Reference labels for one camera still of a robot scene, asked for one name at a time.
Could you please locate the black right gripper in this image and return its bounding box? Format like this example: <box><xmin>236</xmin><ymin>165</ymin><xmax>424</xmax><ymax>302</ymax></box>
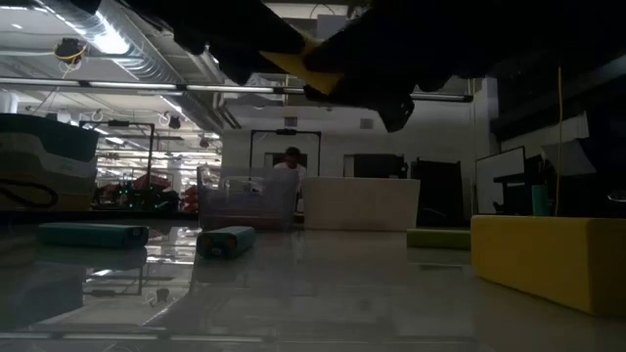
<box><xmin>126</xmin><ymin>0</ymin><xmax>490</xmax><ymax>133</ymax></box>

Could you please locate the teal block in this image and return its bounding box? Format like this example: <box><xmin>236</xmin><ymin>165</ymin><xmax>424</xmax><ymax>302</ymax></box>
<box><xmin>37</xmin><ymin>222</ymin><xmax>151</xmax><ymax>251</ymax></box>
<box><xmin>196</xmin><ymin>225</ymin><xmax>257</xmax><ymax>260</ymax></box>

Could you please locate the light green block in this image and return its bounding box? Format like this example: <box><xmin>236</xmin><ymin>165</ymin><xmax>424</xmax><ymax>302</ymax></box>
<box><xmin>406</xmin><ymin>228</ymin><xmax>473</xmax><ymax>251</ymax></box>

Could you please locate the white ceiling box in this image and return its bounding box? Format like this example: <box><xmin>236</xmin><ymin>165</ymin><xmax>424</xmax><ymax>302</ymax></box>
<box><xmin>316</xmin><ymin>13</ymin><xmax>354</xmax><ymax>43</ymax></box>

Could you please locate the person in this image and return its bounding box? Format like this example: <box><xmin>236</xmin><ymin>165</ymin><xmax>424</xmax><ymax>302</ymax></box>
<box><xmin>273</xmin><ymin>146</ymin><xmax>309</xmax><ymax>183</ymax></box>

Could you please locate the grey translucent plastic bin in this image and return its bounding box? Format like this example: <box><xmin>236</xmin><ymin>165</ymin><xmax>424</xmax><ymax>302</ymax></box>
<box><xmin>197</xmin><ymin>164</ymin><xmax>300</xmax><ymax>232</ymax></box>

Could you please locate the dark cabinet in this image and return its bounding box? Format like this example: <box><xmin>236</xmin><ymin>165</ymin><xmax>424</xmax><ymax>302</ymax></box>
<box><xmin>409</xmin><ymin>157</ymin><xmax>465</xmax><ymax>229</ymax></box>

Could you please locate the red equipment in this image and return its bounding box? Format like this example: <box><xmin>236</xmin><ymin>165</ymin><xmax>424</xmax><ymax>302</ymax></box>
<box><xmin>92</xmin><ymin>171</ymin><xmax>200</xmax><ymax>214</ymax></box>

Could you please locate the whiteboard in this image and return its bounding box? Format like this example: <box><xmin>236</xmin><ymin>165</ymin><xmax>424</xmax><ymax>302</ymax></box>
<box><xmin>474</xmin><ymin>145</ymin><xmax>528</xmax><ymax>216</ymax></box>

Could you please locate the teal container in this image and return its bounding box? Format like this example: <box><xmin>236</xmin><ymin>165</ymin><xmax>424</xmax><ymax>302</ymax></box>
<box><xmin>531</xmin><ymin>184</ymin><xmax>553</xmax><ymax>218</ymax></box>

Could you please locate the yellow plastic bin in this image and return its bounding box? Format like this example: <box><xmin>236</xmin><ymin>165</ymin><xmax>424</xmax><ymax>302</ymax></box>
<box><xmin>0</xmin><ymin>170</ymin><xmax>98</xmax><ymax>212</ymax></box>

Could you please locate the teal plastic bin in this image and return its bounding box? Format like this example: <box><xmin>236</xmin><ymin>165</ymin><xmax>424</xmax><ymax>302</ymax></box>
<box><xmin>0</xmin><ymin>112</ymin><xmax>101</xmax><ymax>163</ymax></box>

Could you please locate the pale grey plastic bin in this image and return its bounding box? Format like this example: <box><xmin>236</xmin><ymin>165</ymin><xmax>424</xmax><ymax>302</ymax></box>
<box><xmin>0</xmin><ymin>131</ymin><xmax>99</xmax><ymax>180</ymax></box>

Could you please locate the black station frame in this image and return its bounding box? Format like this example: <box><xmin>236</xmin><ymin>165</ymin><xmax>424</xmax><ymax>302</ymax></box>
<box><xmin>248</xmin><ymin>128</ymin><xmax>323</xmax><ymax>178</ymax></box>

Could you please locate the dark wall screen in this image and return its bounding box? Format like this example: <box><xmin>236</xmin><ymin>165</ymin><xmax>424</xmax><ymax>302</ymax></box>
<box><xmin>342</xmin><ymin>153</ymin><xmax>408</xmax><ymax>180</ymax></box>

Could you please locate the silver ventilation duct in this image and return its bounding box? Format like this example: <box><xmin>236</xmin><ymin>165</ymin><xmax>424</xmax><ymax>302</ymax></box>
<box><xmin>28</xmin><ymin>0</ymin><xmax>236</xmax><ymax>131</ymax></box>

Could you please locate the horizontal metal rail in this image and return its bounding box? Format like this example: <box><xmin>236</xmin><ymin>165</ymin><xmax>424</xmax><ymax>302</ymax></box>
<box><xmin>0</xmin><ymin>76</ymin><xmax>474</xmax><ymax>104</ymax></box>

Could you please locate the hanging yellow cable reel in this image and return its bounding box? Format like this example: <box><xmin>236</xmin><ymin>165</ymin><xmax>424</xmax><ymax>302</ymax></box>
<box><xmin>52</xmin><ymin>37</ymin><xmax>90</xmax><ymax>66</ymax></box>

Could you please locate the black table frame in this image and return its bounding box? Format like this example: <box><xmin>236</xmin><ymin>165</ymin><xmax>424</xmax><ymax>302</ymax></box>
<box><xmin>0</xmin><ymin>208</ymin><xmax>201</xmax><ymax>222</ymax></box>

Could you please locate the hanging yellow cable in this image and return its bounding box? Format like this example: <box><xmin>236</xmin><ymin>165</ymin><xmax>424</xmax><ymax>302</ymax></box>
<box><xmin>554</xmin><ymin>63</ymin><xmax>564</xmax><ymax>217</ymax></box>

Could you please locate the black looped cable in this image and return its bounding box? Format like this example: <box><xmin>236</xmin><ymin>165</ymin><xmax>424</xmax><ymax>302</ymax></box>
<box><xmin>0</xmin><ymin>178</ymin><xmax>60</xmax><ymax>210</ymax></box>

